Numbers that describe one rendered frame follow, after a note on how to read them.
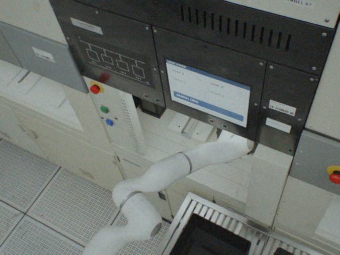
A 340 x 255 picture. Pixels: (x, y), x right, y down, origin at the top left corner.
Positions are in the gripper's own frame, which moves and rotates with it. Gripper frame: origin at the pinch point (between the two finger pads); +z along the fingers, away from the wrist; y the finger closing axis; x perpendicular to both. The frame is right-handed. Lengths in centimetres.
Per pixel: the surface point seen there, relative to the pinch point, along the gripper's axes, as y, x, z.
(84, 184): -108, -120, -31
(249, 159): 6.5, -30.3, -11.6
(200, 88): -7, 39, -30
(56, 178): -130, -120, -35
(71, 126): -89, -35, -28
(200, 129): -21.9, -30.4, -4.9
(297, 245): 39, -44, -37
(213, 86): -3, 43, -30
